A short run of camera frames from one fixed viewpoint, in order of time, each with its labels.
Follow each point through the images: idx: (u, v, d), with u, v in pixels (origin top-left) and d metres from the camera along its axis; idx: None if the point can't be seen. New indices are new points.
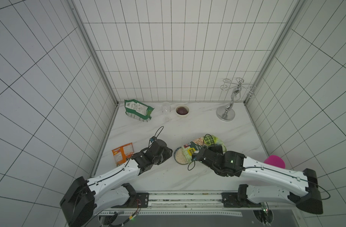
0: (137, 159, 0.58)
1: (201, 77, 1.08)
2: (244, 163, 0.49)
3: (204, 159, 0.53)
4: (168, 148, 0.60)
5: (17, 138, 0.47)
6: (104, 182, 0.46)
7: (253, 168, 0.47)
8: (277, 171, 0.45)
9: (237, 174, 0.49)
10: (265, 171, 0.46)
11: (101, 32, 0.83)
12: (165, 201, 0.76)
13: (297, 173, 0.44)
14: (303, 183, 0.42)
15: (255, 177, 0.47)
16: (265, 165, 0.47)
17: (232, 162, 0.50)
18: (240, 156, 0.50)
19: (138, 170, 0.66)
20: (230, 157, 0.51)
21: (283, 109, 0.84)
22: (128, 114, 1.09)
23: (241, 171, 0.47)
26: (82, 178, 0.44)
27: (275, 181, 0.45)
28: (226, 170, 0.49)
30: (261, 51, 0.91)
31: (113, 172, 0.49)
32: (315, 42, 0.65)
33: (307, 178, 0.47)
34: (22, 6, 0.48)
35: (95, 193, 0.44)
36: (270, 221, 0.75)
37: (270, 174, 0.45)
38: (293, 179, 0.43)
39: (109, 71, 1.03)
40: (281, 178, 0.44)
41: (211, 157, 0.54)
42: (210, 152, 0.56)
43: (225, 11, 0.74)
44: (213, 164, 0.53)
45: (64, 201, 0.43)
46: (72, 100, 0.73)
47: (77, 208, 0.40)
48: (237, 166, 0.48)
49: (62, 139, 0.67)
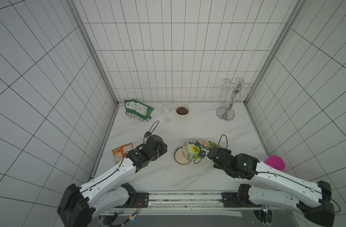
0: (132, 156, 0.55)
1: (201, 78, 1.09)
2: (257, 168, 0.49)
3: (216, 158, 0.54)
4: (164, 143, 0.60)
5: (17, 138, 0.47)
6: (97, 187, 0.44)
7: (265, 173, 0.47)
8: (290, 178, 0.45)
9: (247, 177, 0.50)
10: (279, 178, 0.46)
11: (100, 32, 0.83)
12: (165, 201, 0.76)
13: (312, 184, 0.44)
14: (316, 194, 0.42)
15: (267, 182, 0.48)
16: (279, 172, 0.47)
17: (245, 165, 0.50)
18: (254, 161, 0.50)
19: (134, 169, 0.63)
20: (243, 160, 0.51)
21: (283, 109, 0.84)
22: (128, 114, 1.09)
23: (254, 175, 0.48)
26: (74, 185, 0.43)
27: (287, 189, 0.45)
28: (237, 172, 0.49)
30: (262, 51, 0.91)
31: (107, 175, 0.47)
32: (315, 42, 0.65)
33: (321, 189, 0.46)
34: (22, 6, 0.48)
35: (89, 199, 0.42)
36: (270, 221, 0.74)
37: (283, 181, 0.45)
38: (307, 189, 0.43)
39: (109, 71, 1.03)
40: (293, 186, 0.44)
41: (224, 158, 0.54)
42: (223, 152, 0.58)
43: (225, 11, 0.74)
44: (225, 164, 0.54)
45: (60, 209, 0.42)
46: (72, 100, 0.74)
47: (71, 216, 0.39)
48: (249, 169, 0.49)
49: (62, 139, 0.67)
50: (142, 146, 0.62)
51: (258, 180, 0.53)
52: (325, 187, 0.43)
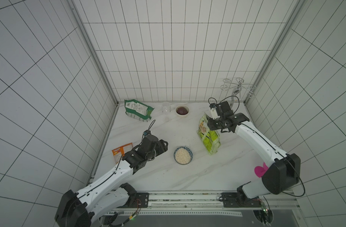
0: (128, 158, 0.55)
1: (201, 78, 1.09)
2: (244, 122, 0.56)
3: (219, 105, 0.64)
4: (160, 142, 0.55)
5: (17, 138, 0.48)
6: (95, 191, 0.44)
7: (246, 126, 0.55)
8: (264, 138, 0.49)
9: (231, 128, 0.57)
10: (255, 134, 0.52)
11: (101, 31, 0.83)
12: (165, 201, 0.76)
13: (279, 149, 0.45)
14: (277, 155, 0.45)
15: (245, 136, 0.53)
16: (258, 131, 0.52)
17: (236, 117, 0.59)
18: (245, 118, 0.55)
19: (131, 170, 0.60)
20: (237, 115, 0.60)
21: (283, 109, 0.84)
22: (128, 114, 1.09)
23: (237, 125, 0.56)
26: (72, 191, 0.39)
27: (255, 145, 0.49)
28: (227, 120, 0.58)
30: (262, 51, 0.91)
31: (103, 178, 0.47)
32: (315, 43, 0.65)
33: (285, 154, 0.45)
34: (23, 6, 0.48)
35: (87, 204, 0.42)
36: (270, 221, 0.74)
37: (256, 137, 0.51)
38: (272, 149, 0.47)
39: (109, 71, 1.03)
40: (262, 143, 0.49)
41: (224, 108, 0.64)
42: (226, 105, 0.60)
43: (225, 11, 0.75)
44: (221, 113, 0.64)
45: (58, 216, 0.42)
46: (72, 100, 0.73)
47: (70, 222, 0.39)
48: (236, 120, 0.57)
49: (61, 139, 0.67)
50: (138, 147, 0.62)
51: (239, 135, 0.55)
52: (292, 157, 0.44)
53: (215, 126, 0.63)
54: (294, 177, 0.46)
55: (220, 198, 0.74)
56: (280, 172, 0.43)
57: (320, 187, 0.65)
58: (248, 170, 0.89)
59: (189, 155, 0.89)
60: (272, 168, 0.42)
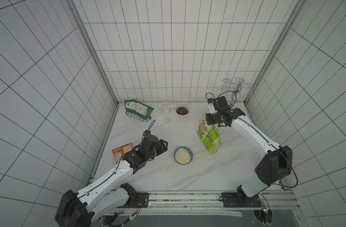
0: (128, 158, 0.55)
1: (201, 78, 1.09)
2: (240, 116, 0.58)
3: (217, 100, 0.65)
4: (160, 142, 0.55)
5: (18, 138, 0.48)
6: (95, 191, 0.44)
7: (242, 121, 0.56)
8: (258, 132, 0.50)
9: (228, 123, 0.59)
10: (249, 127, 0.53)
11: (101, 31, 0.83)
12: (165, 201, 0.76)
13: (272, 141, 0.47)
14: (270, 146, 0.47)
15: (240, 130, 0.54)
16: (253, 125, 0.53)
17: (232, 112, 0.60)
18: (241, 113, 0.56)
19: (131, 170, 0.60)
20: (234, 109, 0.61)
21: (283, 109, 0.84)
22: (128, 114, 1.09)
23: (233, 119, 0.57)
26: (72, 191, 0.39)
27: (250, 138, 0.51)
28: (223, 114, 0.60)
30: (262, 51, 0.91)
31: (103, 178, 0.47)
32: (315, 43, 0.65)
33: (277, 146, 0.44)
34: (23, 6, 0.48)
35: (87, 204, 0.42)
36: (270, 221, 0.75)
37: (251, 131, 0.52)
38: (265, 142, 0.48)
39: (109, 71, 1.03)
40: (256, 136, 0.50)
41: (221, 103, 0.66)
42: (223, 100, 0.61)
43: (225, 11, 0.75)
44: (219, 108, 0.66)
45: (58, 216, 0.42)
46: (72, 100, 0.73)
47: (70, 222, 0.39)
48: (233, 114, 0.59)
49: (61, 139, 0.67)
50: (138, 147, 0.62)
51: (235, 128, 0.57)
52: (285, 149, 0.46)
53: (213, 120, 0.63)
54: (286, 168, 0.48)
55: (220, 198, 0.74)
56: (272, 162, 0.44)
57: (320, 187, 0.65)
58: (248, 170, 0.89)
59: (189, 155, 0.89)
60: (264, 159, 0.44)
